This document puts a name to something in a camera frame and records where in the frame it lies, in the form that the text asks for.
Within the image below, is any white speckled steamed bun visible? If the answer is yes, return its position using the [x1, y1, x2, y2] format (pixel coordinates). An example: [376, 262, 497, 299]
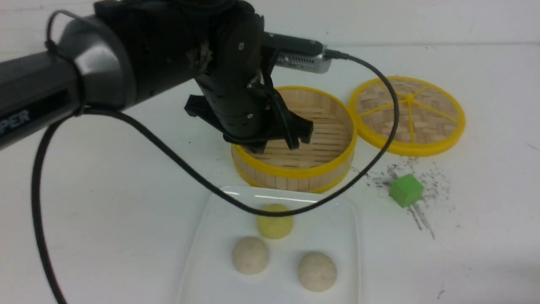
[297, 252, 338, 292]

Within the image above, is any green cube block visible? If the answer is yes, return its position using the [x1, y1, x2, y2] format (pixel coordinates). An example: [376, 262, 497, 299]
[389, 174, 424, 208]

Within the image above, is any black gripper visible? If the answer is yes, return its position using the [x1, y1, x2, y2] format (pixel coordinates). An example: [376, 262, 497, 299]
[184, 0, 314, 154]

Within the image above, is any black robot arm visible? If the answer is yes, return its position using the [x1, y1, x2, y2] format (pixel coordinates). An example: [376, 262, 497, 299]
[0, 0, 322, 154]

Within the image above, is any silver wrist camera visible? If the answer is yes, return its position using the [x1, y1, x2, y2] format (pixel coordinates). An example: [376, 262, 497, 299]
[262, 33, 332, 74]

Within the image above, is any beige speckled steamed bun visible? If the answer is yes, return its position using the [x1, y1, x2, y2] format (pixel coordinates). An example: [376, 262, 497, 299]
[231, 236, 270, 275]

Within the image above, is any yellow-rimmed bamboo steamer lid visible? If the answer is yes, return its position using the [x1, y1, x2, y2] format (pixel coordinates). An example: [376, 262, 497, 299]
[348, 76, 466, 157]

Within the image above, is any black camera cable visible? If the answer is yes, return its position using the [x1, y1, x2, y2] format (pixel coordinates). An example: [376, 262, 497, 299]
[31, 9, 400, 304]

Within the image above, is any yellow-rimmed bamboo steamer basket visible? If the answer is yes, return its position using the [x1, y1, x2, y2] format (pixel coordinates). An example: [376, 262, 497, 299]
[231, 86, 357, 193]

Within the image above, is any white rectangular plate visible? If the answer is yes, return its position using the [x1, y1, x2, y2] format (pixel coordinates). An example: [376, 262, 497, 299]
[177, 195, 361, 304]

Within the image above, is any yellow steamed bun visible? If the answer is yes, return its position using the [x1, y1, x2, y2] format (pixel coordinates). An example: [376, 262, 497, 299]
[256, 216, 294, 240]

